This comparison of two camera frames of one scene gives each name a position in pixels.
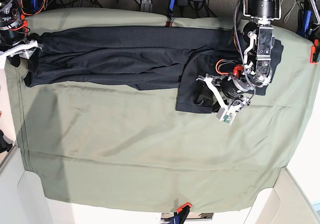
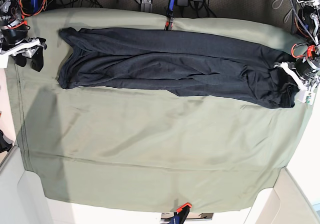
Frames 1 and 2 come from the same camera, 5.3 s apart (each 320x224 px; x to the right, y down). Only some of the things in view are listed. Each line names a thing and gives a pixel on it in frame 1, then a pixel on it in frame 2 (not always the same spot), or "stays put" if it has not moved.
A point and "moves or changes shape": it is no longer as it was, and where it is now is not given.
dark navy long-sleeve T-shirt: (170, 59) moves or changes shape
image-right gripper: (231, 87) -> (304, 72)
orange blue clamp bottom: (181, 214) stays put
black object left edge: (4, 146) stays put
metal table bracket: (146, 5) stays put
